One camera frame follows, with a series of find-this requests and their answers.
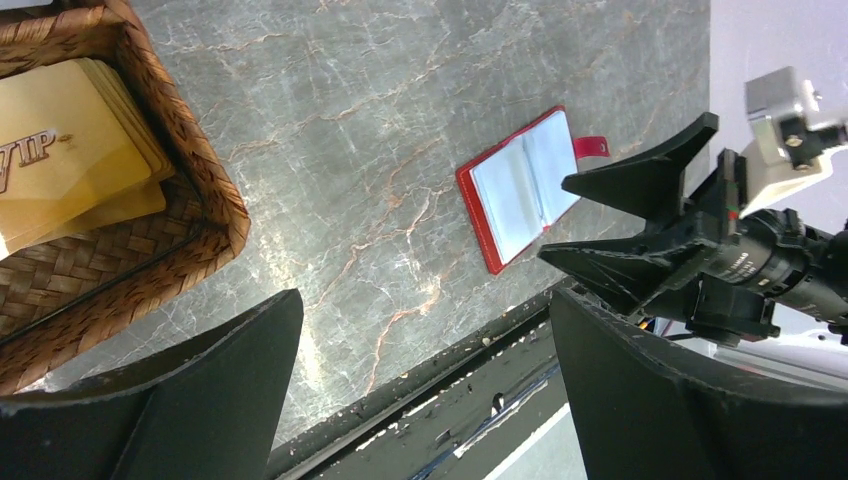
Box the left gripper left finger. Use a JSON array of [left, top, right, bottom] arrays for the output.
[[1, 289, 304, 479]]

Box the gold card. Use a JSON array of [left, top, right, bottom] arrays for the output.
[[1, 58, 175, 257]]

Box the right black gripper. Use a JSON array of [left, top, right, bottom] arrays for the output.
[[538, 112, 809, 345]]

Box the red leather card holder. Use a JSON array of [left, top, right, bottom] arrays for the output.
[[455, 105, 610, 275]]

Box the orange VIP card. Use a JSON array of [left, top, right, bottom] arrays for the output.
[[30, 182, 166, 246]]

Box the brown woven divided basket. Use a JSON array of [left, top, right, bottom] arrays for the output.
[[1, 1, 250, 395]]

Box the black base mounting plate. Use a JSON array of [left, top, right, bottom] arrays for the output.
[[264, 278, 575, 479]]

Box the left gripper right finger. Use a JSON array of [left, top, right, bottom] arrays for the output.
[[549, 290, 847, 479]]

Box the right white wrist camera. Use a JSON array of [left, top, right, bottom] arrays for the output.
[[740, 66, 847, 218]]

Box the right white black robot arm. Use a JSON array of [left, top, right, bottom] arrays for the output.
[[539, 112, 847, 346]]

